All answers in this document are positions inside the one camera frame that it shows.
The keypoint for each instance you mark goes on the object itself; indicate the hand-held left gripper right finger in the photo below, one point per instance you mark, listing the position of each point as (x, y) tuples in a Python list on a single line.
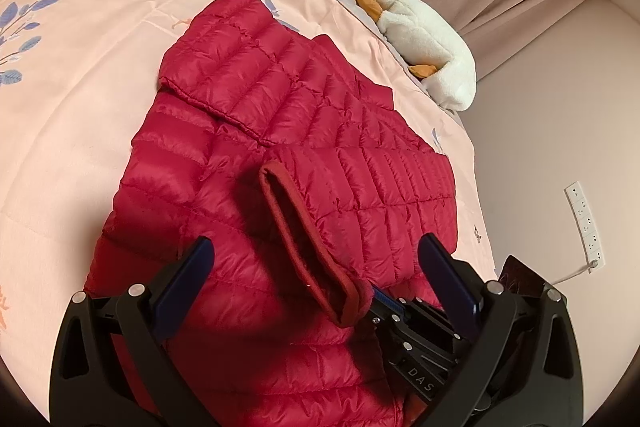
[(447, 282)]

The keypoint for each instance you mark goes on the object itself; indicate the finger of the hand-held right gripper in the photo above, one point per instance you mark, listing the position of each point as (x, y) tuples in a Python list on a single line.
[(390, 304)]

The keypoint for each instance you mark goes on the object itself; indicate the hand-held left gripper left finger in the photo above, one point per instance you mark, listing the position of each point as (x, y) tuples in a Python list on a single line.
[(182, 287)]

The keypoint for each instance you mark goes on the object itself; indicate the red down jacket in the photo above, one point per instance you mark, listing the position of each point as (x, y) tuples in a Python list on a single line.
[(225, 232)]

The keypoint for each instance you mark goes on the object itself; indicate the dark brown object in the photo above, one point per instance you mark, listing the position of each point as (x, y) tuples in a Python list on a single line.
[(522, 277)]

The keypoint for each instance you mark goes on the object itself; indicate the pink printed blanket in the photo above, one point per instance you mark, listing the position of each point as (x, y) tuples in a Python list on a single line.
[(90, 72)]

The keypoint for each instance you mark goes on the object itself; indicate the white goose plush toy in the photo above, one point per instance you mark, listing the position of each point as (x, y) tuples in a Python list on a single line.
[(425, 37)]

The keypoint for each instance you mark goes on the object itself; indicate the white wall power strip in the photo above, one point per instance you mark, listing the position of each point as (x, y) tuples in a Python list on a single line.
[(585, 227)]

